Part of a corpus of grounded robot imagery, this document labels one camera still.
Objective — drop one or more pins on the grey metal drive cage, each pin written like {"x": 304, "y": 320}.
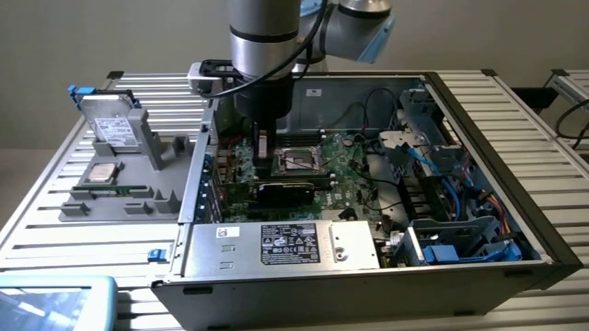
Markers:
{"x": 423, "y": 138}

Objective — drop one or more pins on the socket locking lever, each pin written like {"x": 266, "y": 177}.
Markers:
{"x": 331, "y": 151}

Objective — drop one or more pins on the small blue clip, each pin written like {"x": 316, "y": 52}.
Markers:
{"x": 155, "y": 255}

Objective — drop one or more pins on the CPU socket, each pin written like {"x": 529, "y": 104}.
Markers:
{"x": 298, "y": 159}

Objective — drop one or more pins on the aluminium frame rail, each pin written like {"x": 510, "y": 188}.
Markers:
{"x": 567, "y": 86}

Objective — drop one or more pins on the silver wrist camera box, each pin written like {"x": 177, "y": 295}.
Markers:
{"x": 201, "y": 77}

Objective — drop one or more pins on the green motherboard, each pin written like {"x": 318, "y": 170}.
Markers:
{"x": 350, "y": 186}

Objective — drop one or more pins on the black RAM slots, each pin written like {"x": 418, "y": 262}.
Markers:
{"x": 299, "y": 138}

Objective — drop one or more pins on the silver CPU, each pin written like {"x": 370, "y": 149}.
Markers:
{"x": 104, "y": 171}

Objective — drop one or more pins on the grey parts rack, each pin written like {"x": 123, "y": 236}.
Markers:
{"x": 128, "y": 203}

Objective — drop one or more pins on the black graphics card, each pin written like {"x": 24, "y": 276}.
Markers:
{"x": 284, "y": 194}

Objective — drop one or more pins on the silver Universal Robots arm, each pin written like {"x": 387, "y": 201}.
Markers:
{"x": 262, "y": 38}

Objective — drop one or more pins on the black open PC case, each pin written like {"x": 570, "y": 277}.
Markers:
{"x": 350, "y": 296}

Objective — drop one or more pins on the teal framed tablet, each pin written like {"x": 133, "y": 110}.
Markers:
{"x": 51, "y": 303}

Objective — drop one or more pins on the blue plastic disk bay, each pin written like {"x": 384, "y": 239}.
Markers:
{"x": 443, "y": 253}

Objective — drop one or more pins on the silver power supply unit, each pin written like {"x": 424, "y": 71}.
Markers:
{"x": 275, "y": 248}

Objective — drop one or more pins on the blue disk bracket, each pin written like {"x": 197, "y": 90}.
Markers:
{"x": 79, "y": 92}

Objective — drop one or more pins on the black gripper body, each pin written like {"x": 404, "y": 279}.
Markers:
{"x": 264, "y": 98}

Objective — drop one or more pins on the green RAM stick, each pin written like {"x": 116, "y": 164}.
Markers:
{"x": 115, "y": 190}

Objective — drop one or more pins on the silver hard disk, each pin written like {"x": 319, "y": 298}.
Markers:
{"x": 112, "y": 120}

